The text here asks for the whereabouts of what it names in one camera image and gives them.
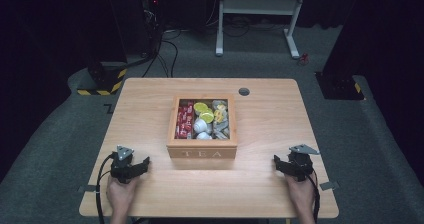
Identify stack of red packets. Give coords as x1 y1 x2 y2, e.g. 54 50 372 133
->
174 100 196 140

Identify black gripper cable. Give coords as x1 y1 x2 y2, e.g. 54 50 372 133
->
95 153 117 224
308 170 321 224

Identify black equipment rack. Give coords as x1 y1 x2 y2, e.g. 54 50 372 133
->
139 0 165 57

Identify white metal desk frame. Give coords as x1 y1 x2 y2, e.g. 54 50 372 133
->
215 0 310 60

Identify black stand with hazard stripes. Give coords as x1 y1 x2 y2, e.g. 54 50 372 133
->
76 61 129 97

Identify person's right hand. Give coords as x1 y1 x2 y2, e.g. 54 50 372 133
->
284 173 316 216

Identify black stand base plate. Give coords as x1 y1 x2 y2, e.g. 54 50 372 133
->
314 70 365 101

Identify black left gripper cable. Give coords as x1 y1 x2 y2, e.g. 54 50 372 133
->
95 153 117 224

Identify wooden tea box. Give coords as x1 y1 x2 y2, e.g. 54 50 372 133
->
166 94 238 160

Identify yellow-lidded capsule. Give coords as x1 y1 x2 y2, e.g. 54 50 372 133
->
199 110 215 124
193 102 209 115

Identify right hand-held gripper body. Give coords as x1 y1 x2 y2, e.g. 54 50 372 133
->
288 144 321 182

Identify person's left hand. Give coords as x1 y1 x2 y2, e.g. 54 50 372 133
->
106 175 140 217

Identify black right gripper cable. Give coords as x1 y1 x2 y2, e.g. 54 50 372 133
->
308 170 321 224

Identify black floor cables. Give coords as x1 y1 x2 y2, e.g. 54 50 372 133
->
141 28 183 79

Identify pile of grey tea bags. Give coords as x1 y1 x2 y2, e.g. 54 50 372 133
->
211 99 231 141

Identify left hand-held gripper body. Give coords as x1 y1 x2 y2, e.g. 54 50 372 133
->
110 145 141 184

